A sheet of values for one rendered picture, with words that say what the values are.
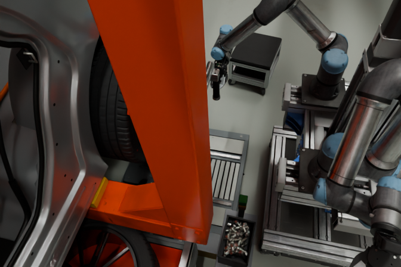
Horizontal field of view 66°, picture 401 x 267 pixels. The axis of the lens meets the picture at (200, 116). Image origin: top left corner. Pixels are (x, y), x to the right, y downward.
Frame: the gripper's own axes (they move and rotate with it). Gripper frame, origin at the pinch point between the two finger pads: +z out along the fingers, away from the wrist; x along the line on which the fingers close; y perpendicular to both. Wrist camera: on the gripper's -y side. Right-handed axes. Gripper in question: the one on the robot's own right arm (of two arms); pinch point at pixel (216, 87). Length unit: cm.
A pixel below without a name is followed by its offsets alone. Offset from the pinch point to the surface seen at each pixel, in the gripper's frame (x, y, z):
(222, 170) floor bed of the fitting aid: 5, -77, 7
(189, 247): 0, -44, 72
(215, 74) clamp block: 0.3, 11.9, 2.3
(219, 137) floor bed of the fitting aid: -2, -75, -19
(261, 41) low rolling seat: 18, -49, -106
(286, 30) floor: 40, -83, -172
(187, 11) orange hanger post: 10, 92, 69
